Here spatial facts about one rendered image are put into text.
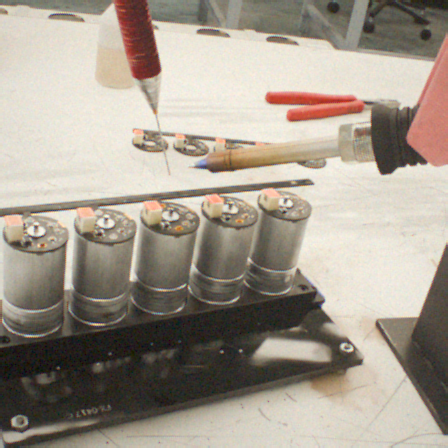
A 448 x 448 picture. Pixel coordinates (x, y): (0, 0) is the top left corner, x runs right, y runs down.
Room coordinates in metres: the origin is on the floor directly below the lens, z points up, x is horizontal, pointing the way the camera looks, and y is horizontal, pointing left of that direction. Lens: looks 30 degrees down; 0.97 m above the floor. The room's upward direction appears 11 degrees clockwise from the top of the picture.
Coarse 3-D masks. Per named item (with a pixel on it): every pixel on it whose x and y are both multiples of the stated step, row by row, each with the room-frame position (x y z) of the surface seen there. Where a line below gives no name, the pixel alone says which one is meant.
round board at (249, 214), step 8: (232, 200) 0.29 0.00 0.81; (240, 200) 0.29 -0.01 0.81; (240, 208) 0.28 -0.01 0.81; (248, 208) 0.28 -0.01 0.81; (208, 216) 0.27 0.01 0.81; (224, 216) 0.27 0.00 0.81; (232, 216) 0.27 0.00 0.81; (240, 216) 0.28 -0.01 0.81; (248, 216) 0.28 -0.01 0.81; (256, 216) 0.28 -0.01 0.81; (224, 224) 0.27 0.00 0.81; (232, 224) 0.27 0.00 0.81; (240, 224) 0.27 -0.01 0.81; (248, 224) 0.27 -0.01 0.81
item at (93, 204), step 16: (176, 192) 0.29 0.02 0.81; (192, 192) 0.29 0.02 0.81; (208, 192) 0.29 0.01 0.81; (224, 192) 0.29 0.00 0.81; (240, 192) 0.30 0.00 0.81; (16, 208) 0.25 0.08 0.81; (32, 208) 0.25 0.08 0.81; (48, 208) 0.25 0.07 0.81; (64, 208) 0.26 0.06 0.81; (80, 208) 0.26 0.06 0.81; (96, 208) 0.26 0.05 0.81
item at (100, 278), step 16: (96, 224) 0.25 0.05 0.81; (112, 224) 0.25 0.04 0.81; (80, 240) 0.24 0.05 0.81; (80, 256) 0.24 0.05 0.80; (96, 256) 0.24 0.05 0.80; (112, 256) 0.24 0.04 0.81; (128, 256) 0.24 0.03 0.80; (80, 272) 0.24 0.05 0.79; (96, 272) 0.24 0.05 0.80; (112, 272) 0.24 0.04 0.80; (128, 272) 0.25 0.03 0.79; (80, 288) 0.24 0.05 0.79; (96, 288) 0.24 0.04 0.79; (112, 288) 0.24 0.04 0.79; (128, 288) 0.25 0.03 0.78; (80, 304) 0.24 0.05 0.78; (96, 304) 0.24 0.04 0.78; (112, 304) 0.24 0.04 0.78; (80, 320) 0.24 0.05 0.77; (96, 320) 0.24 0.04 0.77; (112, 320) 0.24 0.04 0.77
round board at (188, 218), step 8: (168, 208) 0.27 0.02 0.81; (176, 208) 0.27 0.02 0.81; (184, 208) 0.27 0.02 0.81; (184, 216) 0.27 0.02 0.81; (192, 216) 0.27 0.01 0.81; (144, 224) 0.26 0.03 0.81; (152, 224) 0.26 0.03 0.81; (160, 224) 0.26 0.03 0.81; (168, 224) 0.26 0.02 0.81; (176, 224) 0.26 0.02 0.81; (184, 224) 0.26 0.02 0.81; (192, 224) 0.26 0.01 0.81; (160, 232) 0.25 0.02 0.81; (168, 232) 0.25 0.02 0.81; (176, 232) 0.25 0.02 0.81; (184, 232) 0.25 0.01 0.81; (192, 232) 0.26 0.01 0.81
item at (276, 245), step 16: (256, 208) 0.29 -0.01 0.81; (256, 224) 0.29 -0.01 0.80; (272, 224) 0.28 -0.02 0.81; (288, 224) 0.28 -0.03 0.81; (304, 224) 0.29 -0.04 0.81; (256, 240) 0.29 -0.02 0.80; (272, 240) 0.28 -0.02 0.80; (288, 240) 0.28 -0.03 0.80; (256, 256) 0.29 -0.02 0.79; (272, 256) 0.28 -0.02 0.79; (288, 256) 0.28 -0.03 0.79; (256, 272) 0.28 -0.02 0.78; (272, 272) 0.28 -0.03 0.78; (288, 272) 0.29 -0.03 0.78; (256, 288) 0.28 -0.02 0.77; (272, 288) 0.28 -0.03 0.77; (288, 288) 0.29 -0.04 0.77
